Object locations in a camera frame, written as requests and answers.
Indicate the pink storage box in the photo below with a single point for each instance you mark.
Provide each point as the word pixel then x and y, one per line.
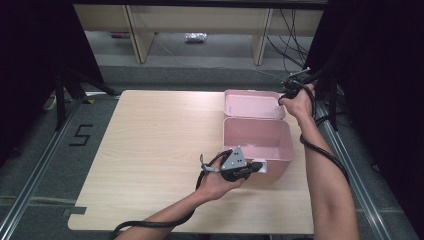
pixel 256 136

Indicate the person's left hand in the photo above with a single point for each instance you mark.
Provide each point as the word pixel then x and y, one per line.
pixel 213 185

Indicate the crumpled silver foil packet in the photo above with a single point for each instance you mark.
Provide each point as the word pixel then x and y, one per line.
pixel 195 37

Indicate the black curtain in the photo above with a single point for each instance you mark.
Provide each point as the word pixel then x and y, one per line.
pixel 383 83
pixel 33 66

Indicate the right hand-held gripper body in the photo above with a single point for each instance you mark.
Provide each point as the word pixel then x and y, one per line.
pixel 292 87

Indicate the black metal stand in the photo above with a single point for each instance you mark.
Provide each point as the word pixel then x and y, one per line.
pixel 333 100
pixel 60 100

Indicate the person's right hand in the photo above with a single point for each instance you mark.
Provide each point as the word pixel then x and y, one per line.
pixel 300 105

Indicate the beige wooden desk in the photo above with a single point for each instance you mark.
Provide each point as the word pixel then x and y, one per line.
pixel 200 18

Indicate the grey tape strip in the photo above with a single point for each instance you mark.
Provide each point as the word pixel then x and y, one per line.
pixel 75 210

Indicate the aluminium floor rail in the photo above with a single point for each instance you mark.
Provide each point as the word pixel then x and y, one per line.
pixel 30 180
pixel 363 200

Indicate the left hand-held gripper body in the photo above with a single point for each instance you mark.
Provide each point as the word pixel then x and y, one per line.
pixel 235 160

